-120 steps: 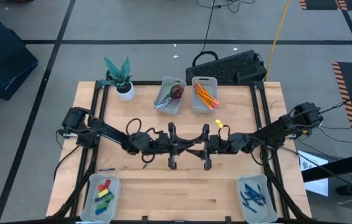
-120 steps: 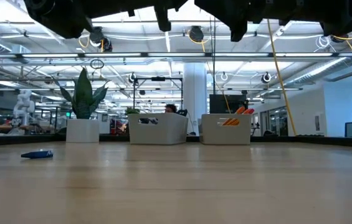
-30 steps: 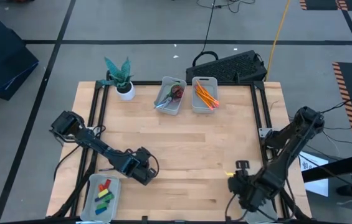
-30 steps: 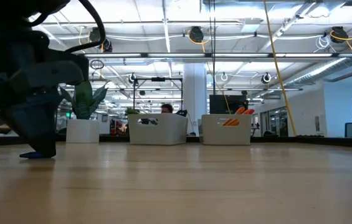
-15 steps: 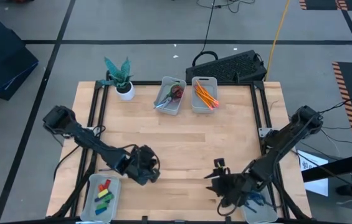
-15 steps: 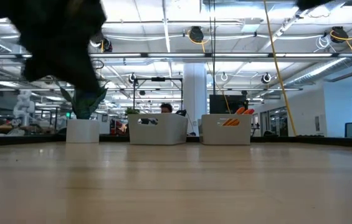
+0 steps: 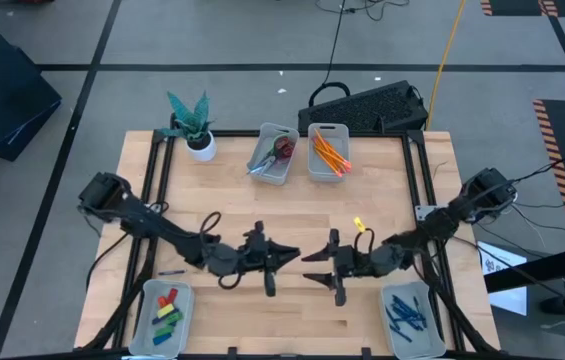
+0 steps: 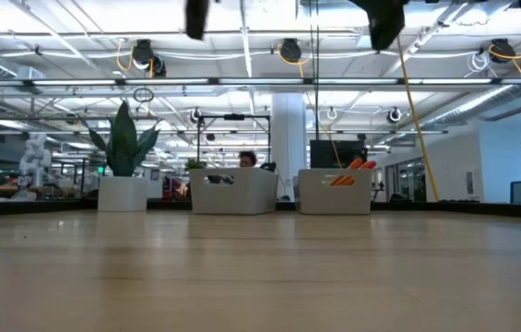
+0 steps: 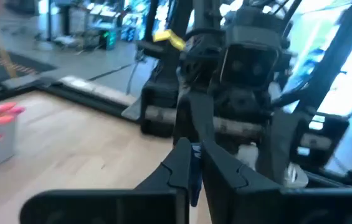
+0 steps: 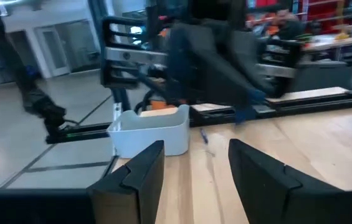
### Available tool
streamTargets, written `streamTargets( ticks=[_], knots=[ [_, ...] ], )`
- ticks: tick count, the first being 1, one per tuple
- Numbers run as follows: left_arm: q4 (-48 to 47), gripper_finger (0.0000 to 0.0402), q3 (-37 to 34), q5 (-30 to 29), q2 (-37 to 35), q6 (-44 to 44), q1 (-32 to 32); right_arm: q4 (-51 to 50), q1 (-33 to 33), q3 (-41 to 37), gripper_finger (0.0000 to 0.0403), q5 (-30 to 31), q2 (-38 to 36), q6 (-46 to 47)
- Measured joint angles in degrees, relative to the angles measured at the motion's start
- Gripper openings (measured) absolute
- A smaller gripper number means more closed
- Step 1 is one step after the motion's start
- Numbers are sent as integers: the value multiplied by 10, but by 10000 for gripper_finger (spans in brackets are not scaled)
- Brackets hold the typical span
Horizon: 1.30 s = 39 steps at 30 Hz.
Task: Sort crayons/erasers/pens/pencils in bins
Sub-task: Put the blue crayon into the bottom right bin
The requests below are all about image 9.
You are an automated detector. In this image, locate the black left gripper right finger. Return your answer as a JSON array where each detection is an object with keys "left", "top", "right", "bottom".
[{"left": 201, "top": 141, "right": 352, "bottom": 224}]

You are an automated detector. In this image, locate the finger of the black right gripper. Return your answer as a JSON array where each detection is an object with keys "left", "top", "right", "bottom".
[
  {"left": 174, "top": 91, "right": 219, "bottom": 146},
  {"left": 256, "top": 110, "right": 307, "bottom": 184}
]

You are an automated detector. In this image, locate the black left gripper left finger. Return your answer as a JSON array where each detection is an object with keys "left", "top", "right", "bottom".
[{"left": 19, "top": 138, "right": 193, "bottom": 224}]

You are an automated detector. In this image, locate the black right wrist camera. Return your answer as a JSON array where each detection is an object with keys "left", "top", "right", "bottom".
[{"left": 220, "top": 43, "right": 280, "bottom": 93}]

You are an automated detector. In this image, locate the yellow cable tag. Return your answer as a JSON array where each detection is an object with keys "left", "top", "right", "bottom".
[{"left": 153, "top": 29, "right": 186, "bottom": 51}]

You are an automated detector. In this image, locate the blue eraser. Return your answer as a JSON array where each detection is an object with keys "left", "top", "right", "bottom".
[{"left": 189, "top": 142, "right": 204, "bottom": 208}]

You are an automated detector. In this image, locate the black hazard striped mat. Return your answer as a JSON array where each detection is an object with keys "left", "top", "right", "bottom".
[{"left": 0, "top": 40, "right": 57, "bottom": 82}]

